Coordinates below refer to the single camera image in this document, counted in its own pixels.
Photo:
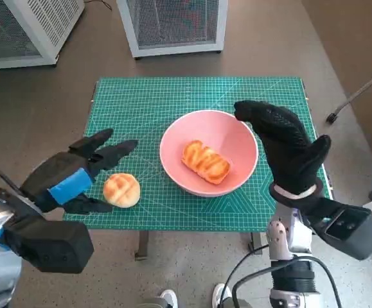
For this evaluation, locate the black knitted gloved right hand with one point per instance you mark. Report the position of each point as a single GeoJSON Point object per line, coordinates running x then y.
{"type": "Point", "coordinates": [285, 150]}

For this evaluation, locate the black left hand blue tape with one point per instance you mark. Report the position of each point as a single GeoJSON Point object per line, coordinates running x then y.
{"type": "Point", "coordinates": [60, 173]}

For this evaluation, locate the round toy bread bun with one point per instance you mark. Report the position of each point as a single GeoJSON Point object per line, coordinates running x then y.
{"type": "Point", "coordinates": [121, 191]}

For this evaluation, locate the oblong striped toy bread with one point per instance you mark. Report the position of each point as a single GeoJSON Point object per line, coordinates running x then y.
{"type": "Point", "coordinates": [205, 160]}

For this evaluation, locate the pink bowl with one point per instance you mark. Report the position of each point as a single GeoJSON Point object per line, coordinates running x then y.
{"type": "Point", "coordinates": [173, 154]}

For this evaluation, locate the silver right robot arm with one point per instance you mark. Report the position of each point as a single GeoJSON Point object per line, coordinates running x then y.
{"type": "Point", "coordinates": [282, 237]}

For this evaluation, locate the grey office chair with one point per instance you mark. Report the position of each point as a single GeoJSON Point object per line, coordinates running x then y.
{"type": "Point", "coordinates": [354, 96]}

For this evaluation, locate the dark metal table leg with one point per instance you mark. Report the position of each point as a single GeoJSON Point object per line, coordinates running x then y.
{"type": "Point", "coordinates": [255, 242]}
{"type": "Point", "coordinates": [141, 245]}

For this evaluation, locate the green cutting mat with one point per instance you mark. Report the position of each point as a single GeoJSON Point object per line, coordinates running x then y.
{"type": "Point", "coordinates": [205, 218]}

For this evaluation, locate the white cabinet with perforated side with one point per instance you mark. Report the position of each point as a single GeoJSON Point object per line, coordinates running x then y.
{"type": "Point", "coordinates": [12, 32]}

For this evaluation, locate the white right robot foot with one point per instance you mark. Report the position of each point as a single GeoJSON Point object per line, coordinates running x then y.
{"type": "Point", "coordinates": [221, 293]}

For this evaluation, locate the white cabinet with mesh front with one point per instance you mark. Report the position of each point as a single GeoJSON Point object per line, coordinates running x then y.
{"type": "Point", "coordinates": [173, 22]}

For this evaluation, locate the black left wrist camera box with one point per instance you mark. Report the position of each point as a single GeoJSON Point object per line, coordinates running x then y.
{"type": "Point", "coordinates": [54, 247]}

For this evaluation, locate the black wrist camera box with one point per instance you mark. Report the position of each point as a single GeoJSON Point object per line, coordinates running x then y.
{"type": "Point", "coordinates": [349, 231]}
{"type": "Point", "coordinates": [54, 247]}

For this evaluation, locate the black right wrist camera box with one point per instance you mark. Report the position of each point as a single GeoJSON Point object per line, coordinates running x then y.
{"type": "Point", "coordinates": [349, 231]}

